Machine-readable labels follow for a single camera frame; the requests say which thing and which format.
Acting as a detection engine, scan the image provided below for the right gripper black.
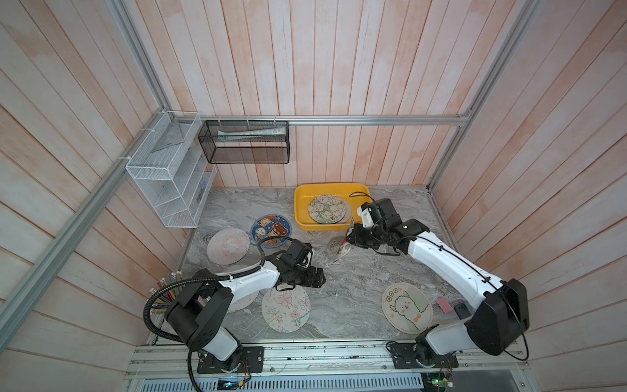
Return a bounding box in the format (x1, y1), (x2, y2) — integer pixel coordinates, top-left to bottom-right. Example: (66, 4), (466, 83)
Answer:
(344, 223), (387, 249)

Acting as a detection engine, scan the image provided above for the red roses floral coaster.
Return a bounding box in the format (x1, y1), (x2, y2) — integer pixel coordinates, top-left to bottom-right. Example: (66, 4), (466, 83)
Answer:
(334, 220), (354, 262)

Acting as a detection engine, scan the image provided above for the yellow plastic storage box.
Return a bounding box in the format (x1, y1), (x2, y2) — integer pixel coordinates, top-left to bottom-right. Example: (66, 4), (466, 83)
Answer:
(294, 183), (371, 232)

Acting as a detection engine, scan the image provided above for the green flowers pattern coaster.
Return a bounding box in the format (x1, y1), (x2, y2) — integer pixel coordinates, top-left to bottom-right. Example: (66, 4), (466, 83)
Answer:
(308, 194), (347, 225)

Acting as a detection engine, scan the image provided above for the alpaca cartoon coaster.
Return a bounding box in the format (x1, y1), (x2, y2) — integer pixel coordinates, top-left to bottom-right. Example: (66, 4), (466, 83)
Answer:
(381, 283), (434, 335)

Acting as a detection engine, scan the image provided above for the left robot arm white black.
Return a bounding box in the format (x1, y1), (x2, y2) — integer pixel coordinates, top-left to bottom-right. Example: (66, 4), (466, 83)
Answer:
(143, 259), (326, 372)

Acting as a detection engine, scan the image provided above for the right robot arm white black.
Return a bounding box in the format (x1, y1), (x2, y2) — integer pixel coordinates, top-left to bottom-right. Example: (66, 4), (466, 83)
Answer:
(347, 219), (529, 368)

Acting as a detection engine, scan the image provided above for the butterfly floral coaster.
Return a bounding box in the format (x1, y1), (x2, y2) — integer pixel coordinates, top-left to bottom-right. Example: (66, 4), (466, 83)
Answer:
(261, 284), (311, 333)

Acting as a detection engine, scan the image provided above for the blue bears cartoon coaster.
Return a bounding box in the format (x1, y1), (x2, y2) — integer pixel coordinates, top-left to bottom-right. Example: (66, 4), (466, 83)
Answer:
(250, 215), (292, 248)

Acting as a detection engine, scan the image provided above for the white pink bow coaster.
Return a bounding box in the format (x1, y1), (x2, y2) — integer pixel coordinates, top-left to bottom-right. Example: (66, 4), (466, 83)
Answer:
(221, 264), (259, 313)

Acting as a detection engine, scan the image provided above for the pink kitty coaster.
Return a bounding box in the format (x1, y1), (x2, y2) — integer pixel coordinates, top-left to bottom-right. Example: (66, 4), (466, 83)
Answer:
(207, 228), (250, 266)

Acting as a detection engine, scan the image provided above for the pink eraser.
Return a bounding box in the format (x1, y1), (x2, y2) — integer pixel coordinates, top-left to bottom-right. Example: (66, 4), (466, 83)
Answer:
(436, 297), (454, 315)

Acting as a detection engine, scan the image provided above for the grey rectangular device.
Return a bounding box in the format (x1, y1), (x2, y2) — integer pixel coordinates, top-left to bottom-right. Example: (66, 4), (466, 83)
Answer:
(453, 302), (472, 320)

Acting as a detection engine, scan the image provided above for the colored pencils bundle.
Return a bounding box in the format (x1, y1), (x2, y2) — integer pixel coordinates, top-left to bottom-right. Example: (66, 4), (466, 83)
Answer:
(151, 270), (182, 315)

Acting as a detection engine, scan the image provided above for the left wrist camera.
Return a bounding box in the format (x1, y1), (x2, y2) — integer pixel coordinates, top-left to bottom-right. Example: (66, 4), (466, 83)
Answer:
(282, 239), (314, 267)

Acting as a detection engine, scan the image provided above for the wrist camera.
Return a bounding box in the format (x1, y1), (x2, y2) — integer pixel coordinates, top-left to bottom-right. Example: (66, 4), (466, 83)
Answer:
(282, 239), (314, 267)
(357, 199), (402, 229)

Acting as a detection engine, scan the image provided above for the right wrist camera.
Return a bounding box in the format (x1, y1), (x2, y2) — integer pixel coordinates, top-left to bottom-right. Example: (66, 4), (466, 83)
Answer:
(357, 199), (402, 229)

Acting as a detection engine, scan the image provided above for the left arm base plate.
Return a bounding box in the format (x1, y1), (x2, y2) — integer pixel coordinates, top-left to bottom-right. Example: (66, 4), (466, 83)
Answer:
(197, 346), (265, 375)

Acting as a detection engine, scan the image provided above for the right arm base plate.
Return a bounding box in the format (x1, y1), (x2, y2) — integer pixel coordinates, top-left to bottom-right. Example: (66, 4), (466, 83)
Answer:
(385, 341), (459, 369)

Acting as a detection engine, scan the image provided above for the black wire mesh basket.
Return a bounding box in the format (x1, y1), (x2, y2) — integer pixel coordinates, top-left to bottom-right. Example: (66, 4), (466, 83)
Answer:
(198, 119), (291, 164)

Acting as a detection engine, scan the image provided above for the white wire mesh shelf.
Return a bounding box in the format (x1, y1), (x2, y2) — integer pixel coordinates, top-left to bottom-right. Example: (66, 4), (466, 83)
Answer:
(126, 110), (217, 229)

